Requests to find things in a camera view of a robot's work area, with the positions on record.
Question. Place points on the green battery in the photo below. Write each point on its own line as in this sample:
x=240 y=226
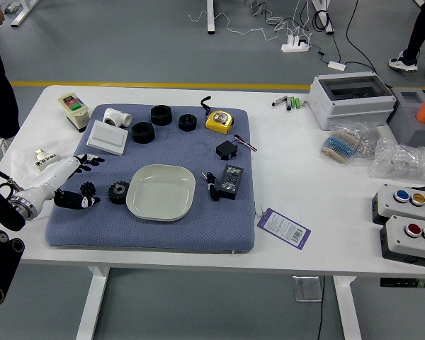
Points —
x=298 y=103
x=294 y=103

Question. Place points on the white pipe tee fitting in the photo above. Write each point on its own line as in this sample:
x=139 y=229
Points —
x=115 y=117

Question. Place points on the small black gear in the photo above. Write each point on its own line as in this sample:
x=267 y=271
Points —
x=88 y=187

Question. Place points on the small black hex nut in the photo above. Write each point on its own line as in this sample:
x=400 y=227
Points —
x=187 y=122

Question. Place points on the grey block holder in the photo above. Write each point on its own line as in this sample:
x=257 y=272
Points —
x=411 y=132

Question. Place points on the white power strip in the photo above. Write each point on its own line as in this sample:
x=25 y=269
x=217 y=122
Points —
x=295 y=46

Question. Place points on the silver battery with black end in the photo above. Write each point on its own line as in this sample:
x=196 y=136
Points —
x=289 y=103

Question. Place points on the white power adapter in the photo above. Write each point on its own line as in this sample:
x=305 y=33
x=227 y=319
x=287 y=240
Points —
x=336 y=65

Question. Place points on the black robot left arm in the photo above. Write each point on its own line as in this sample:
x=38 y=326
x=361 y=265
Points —
x=1 y=212

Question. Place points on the clear bag of screws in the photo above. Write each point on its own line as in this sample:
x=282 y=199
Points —
x=367 y=145

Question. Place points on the black table height controller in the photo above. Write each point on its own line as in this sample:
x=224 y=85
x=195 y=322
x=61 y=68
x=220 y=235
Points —
x=409 y=283

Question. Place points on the yellow tape measure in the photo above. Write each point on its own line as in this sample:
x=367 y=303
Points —
x=217 y=121

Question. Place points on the bag of blue resistors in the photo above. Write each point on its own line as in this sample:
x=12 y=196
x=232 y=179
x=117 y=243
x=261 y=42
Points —
x=340 y=145

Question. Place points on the white square plate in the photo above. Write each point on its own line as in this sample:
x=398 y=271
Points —
x=161 y=193

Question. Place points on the grey enclosure with clear lid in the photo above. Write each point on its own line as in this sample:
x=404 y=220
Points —
x=350 y=106

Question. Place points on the small white labelled bottle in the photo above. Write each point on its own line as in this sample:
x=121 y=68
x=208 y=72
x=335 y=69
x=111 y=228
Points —
x=46 y=161

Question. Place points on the white wall switch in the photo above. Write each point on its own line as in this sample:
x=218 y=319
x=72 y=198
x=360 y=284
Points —
x=106 y=138

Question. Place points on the white background table leg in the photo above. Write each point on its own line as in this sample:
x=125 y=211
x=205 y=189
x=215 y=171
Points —
x=324 y=14
x=21 y=12
x=210 y=16

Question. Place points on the metal floor plate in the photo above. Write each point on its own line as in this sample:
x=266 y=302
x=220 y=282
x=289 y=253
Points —
x=306 y=288

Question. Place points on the blue-grey quilted mat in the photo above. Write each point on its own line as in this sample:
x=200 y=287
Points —
x=163 y=233

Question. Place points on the cream red-green switch box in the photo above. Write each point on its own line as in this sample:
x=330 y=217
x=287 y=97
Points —
x=72 y=106

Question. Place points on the purple paper tag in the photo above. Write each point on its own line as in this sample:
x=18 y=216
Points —
x=283 y=228

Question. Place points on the red green button box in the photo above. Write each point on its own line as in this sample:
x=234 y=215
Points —
x=396 y=244

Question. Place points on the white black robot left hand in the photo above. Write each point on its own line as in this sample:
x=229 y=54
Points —
x=44 y=180

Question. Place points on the blue yellow red button box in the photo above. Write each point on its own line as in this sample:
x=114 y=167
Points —
x=386 y=209

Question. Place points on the big black gear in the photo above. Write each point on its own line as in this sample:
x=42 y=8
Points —
x=119 y=192

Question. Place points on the bubble wrap bag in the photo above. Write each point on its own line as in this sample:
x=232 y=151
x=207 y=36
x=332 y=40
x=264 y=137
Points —
x=400 y=159

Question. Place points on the large black hex nut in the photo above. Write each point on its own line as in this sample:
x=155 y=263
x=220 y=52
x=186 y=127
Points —
x=142 y=132
x=160 y=115

